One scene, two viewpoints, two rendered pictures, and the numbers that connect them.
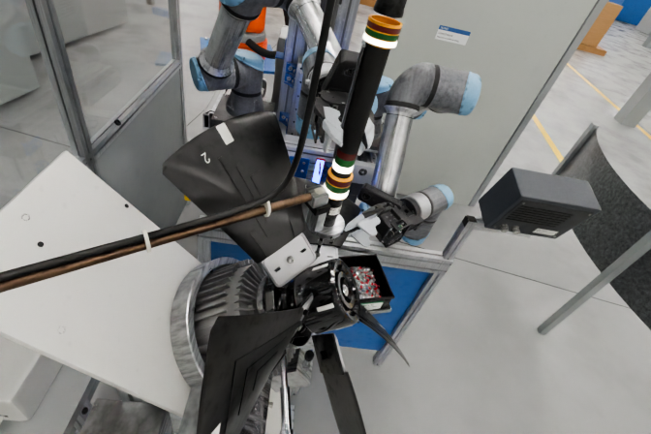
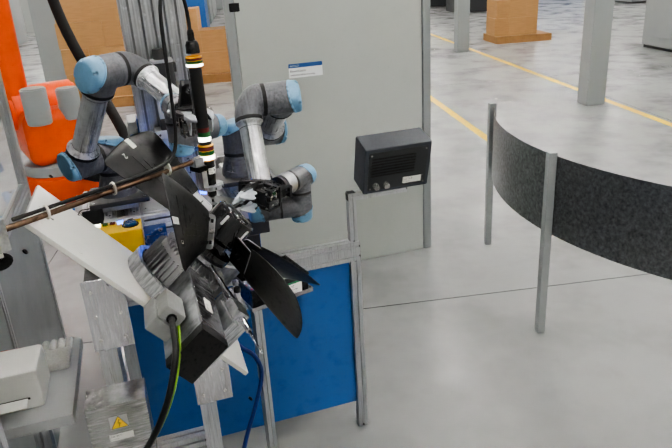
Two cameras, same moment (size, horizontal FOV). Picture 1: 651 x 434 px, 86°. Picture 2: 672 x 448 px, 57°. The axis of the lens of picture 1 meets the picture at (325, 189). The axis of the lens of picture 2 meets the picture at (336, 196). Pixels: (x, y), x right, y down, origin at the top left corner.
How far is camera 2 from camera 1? 123 cm
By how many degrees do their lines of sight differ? 19
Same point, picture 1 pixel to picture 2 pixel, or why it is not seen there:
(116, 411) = (106, 390)
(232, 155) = (139, 153)
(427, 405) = (431, 435)
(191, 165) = (118, 160)
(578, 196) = (412, 137)
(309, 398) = not seen: outside the picture
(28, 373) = (37, 359)
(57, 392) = (55, 391)
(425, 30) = (276, 74)
